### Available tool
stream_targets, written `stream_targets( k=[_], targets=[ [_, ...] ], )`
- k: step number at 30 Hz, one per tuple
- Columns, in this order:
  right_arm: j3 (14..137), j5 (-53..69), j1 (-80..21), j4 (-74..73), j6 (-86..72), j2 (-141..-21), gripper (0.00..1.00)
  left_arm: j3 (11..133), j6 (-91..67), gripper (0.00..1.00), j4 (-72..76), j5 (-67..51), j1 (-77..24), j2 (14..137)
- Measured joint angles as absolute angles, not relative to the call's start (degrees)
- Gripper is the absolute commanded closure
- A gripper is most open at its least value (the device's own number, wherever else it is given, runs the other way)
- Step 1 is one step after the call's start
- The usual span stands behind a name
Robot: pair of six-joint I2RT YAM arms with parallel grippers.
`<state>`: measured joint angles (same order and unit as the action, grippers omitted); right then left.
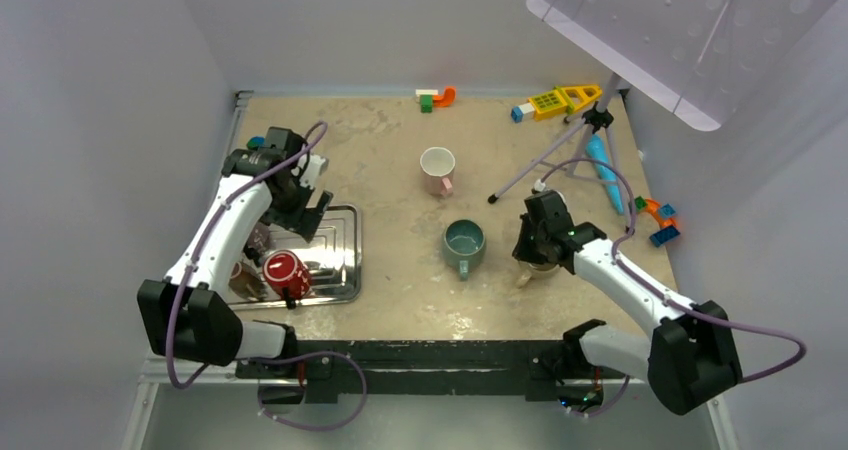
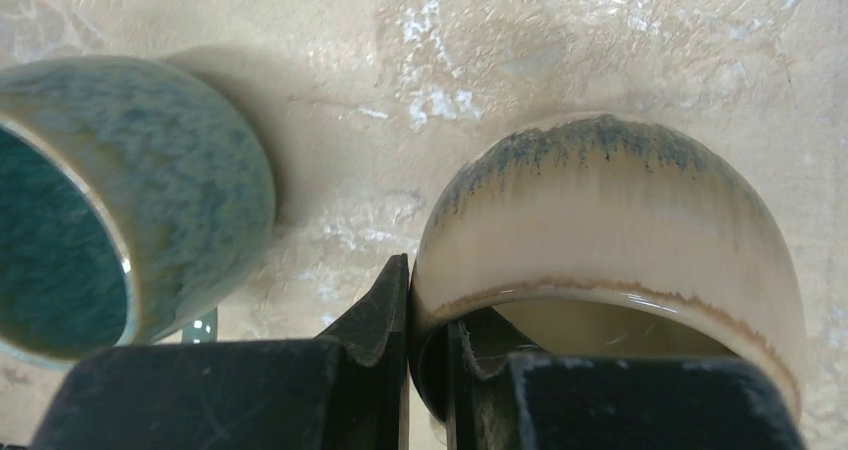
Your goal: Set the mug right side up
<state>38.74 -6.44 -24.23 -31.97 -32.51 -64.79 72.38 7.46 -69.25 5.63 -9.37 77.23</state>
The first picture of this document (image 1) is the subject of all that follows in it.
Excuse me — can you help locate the blue green toy block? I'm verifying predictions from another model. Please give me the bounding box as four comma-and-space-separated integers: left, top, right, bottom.
246, 136, 265, 151

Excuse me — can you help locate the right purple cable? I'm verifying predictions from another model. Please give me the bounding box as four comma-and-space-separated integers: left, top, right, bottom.
539, 157, 808, 385

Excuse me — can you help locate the brown striped mug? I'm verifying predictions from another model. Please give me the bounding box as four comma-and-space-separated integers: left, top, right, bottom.
229, 262, 266, 301

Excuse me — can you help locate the orange elbow toy piece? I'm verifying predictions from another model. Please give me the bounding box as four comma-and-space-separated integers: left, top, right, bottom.
432, 86, 457, 108

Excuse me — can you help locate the pink mug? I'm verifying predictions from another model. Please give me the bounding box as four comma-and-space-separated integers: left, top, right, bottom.
419, 147, 456, 197

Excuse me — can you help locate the aluminium frame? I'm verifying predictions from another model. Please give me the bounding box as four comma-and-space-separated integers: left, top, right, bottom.
122, 337, 735, 449

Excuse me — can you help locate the blue white toy block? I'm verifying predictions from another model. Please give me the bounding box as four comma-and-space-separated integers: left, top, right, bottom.
510, 102, 536, 123

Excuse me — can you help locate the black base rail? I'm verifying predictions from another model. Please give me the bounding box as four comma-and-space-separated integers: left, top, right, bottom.
235, 339, 629, 405

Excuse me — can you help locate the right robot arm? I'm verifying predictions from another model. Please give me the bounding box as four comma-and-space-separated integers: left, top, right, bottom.
513, 190, 743, 415

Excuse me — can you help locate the orange curved toy piece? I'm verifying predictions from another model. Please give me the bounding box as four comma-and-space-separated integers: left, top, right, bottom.
641, 198, 677, 229

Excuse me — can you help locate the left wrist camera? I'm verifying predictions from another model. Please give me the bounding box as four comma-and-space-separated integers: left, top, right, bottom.
296, 153, 329, 190

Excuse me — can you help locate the metal tray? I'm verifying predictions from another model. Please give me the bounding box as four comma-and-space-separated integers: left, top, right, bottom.
225, 204, 362, 310

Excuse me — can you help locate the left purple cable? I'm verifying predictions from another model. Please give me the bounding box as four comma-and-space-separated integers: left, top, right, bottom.
164, 120, 330, 391

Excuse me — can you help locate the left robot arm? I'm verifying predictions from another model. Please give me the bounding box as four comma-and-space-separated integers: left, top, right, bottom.
137, 121, 332, 379

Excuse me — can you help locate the small green cube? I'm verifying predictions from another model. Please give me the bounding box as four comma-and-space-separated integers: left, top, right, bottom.
418, 95, 434, 114

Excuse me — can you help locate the light blue cone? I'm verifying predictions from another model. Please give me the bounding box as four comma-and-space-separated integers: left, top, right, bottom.
585, 134, 624, 215

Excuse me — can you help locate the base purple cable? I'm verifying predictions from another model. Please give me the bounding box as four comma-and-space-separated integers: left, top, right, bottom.
256, 352, 369, 434

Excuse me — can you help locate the yellow toy block structure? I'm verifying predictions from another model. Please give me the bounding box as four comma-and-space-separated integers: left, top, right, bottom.
528, 85, 603, 121

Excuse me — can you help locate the teal speckled mug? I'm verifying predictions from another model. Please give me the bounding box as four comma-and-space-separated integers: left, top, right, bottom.
441, 219, 487, 282

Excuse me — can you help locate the perforated white board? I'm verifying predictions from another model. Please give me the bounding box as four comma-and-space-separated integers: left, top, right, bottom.
526, 0, 838, 132

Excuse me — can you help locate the beige round mug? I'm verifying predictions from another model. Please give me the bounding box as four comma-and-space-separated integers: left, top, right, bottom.
515, 261, 560, 289

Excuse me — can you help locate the red mug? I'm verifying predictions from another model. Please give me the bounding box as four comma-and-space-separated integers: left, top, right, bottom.
262, 250, 313, 310

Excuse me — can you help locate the tripod stand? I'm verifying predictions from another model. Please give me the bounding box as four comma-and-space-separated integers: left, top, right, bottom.
488, 73, 632, 215

